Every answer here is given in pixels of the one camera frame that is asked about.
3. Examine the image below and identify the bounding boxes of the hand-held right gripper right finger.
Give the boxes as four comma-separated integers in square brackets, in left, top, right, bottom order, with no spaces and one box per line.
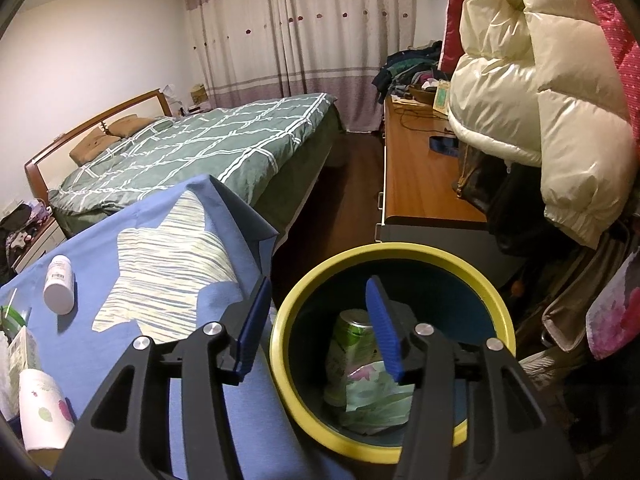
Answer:
[365,275,583,480]

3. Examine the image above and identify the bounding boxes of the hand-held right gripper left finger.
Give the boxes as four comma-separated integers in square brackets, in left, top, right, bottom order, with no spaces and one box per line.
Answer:
[52,275,273,480]

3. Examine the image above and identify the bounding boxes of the green and white drink can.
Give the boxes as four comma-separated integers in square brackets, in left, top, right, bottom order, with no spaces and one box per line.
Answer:
[325,308,386,406]

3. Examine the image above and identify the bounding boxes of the blue bin with yellow rim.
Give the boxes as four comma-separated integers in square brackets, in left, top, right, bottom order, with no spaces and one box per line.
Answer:
[269,242,517,465]

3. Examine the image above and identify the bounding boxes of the light green plastic packet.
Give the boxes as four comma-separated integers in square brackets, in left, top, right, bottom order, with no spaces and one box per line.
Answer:
[327,360,418,428]

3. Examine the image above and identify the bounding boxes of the white pill bottle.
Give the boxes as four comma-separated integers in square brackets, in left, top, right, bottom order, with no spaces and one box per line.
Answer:
[43,255,76,316]

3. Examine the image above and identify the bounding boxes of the white paper cup pink spot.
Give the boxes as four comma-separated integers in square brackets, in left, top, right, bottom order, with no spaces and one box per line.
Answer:
[19,368,76,451]

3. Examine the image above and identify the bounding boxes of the green and white tissue box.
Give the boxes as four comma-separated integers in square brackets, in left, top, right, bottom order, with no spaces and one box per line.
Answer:
[0,325,42,423]

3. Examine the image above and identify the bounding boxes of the clear jar with green band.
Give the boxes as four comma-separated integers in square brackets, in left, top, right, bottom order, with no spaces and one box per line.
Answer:
[0,287,32,336]

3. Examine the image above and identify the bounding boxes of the blue tablecloth with star print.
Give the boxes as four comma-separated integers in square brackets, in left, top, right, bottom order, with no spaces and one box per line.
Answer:
[0,174,281,480]

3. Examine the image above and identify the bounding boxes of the wooden desk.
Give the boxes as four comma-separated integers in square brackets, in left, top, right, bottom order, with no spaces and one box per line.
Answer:
[372,95,493,246]

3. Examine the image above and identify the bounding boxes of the bed with green checked duvet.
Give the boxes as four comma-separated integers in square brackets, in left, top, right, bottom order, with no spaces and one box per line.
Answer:
[25,89,346,241]

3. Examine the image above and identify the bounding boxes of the pink floral bag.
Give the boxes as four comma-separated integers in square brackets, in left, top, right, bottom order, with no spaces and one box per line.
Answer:
[585,260,640,361]

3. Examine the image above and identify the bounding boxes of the white nightstand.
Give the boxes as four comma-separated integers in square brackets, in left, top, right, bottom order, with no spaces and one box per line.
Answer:
[7,217,66,276]

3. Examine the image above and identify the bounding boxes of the brown pillow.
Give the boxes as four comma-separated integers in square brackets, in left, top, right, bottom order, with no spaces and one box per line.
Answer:
[69,127,121,166]
[107,116,156,138]

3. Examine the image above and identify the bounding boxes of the small green and white box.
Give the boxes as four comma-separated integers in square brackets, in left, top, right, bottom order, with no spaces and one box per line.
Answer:
[432,80,453,118]

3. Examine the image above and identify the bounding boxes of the pile of dark clothes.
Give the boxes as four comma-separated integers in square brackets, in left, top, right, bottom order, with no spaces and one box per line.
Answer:
[0,199,55,286]

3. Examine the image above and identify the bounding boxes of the pile of clothes on desk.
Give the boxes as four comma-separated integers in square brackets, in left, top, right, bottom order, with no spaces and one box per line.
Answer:
[371,41,453,101]

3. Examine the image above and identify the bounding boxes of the cream puffer jacket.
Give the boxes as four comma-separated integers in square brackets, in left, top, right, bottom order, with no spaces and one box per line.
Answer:
[446,0,633,248]

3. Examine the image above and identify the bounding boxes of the pink and white curtain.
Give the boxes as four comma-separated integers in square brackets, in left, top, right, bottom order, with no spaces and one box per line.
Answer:
[180,0,418,133]

